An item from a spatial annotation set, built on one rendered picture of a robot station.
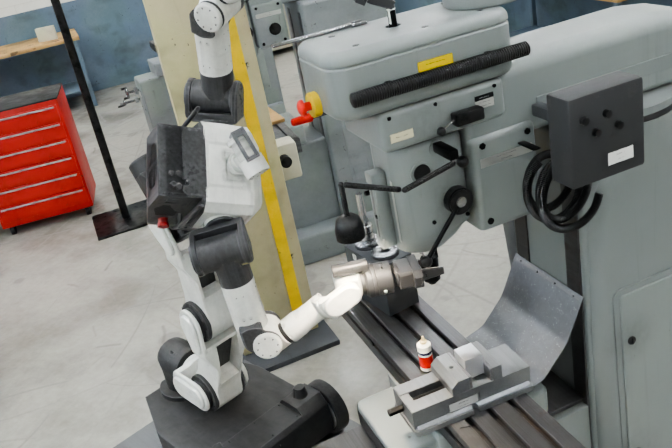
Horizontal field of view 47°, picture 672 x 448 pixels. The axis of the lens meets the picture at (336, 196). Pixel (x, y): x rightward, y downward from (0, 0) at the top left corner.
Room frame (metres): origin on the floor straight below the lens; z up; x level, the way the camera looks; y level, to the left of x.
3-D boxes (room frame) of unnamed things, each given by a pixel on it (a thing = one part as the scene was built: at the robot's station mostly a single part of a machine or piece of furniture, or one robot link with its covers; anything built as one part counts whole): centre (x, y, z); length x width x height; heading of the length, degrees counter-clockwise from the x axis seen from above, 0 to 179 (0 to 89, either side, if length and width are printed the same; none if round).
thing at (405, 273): (1.79, -0.12, 1.23); 0.13 x 0.12 x 0.10; 3
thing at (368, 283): (1.79, -0.01, 1.24); 0.11 x 0.11 x 0.11; 3
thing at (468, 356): (1.65, -0.26, 1.01); 0.06 x 0.05 x 0.06; 16
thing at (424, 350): (1.80, -0.16, 0.96); 0.04 x 0.04 x 0.11
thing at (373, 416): (1.79, -0.21, 0.76); 0.50 x 0.35 x 0.12; 108
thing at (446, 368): (1.63, -0.20, 0.99); 0.12 x 0.06 x 0.04; 16
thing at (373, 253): (2.21, -0.10, 1.00); 0.22 x 0.12 x 0.20; 28
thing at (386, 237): (1.76, -0.11, 1.45); 0.04 x 0.04 x 0.21; 18
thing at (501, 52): (1.66, -0.29, 1.79); 0.45 x 0.04 x 0.04; 108
